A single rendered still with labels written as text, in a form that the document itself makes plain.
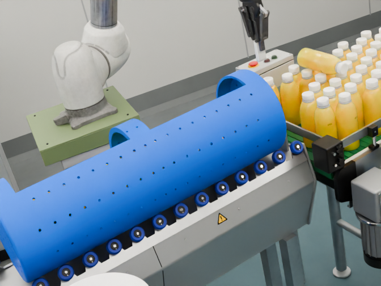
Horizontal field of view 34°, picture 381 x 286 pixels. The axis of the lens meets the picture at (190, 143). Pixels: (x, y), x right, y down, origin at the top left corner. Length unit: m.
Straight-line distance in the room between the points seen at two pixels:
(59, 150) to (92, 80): 0.27
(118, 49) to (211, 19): 2.49
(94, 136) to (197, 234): 0.57
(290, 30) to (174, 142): 3.50
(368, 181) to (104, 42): 1.06
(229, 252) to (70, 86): 0.80
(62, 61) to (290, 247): 1.02
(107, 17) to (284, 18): 2.92
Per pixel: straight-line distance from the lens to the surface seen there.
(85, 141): 2.23
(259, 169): 1.96
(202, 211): 1.89
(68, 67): 2.24
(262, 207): 1.99
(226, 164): 1.84
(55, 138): 2.27
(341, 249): 2.88
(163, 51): 4.74
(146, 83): 4.77
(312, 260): 3.08
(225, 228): 1.94
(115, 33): 2.37
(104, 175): 1.68
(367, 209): 2.05
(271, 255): 2.40
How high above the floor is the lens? 2.00
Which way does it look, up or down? 28 degrees down
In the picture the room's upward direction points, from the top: 13 degrees counter-clockwise
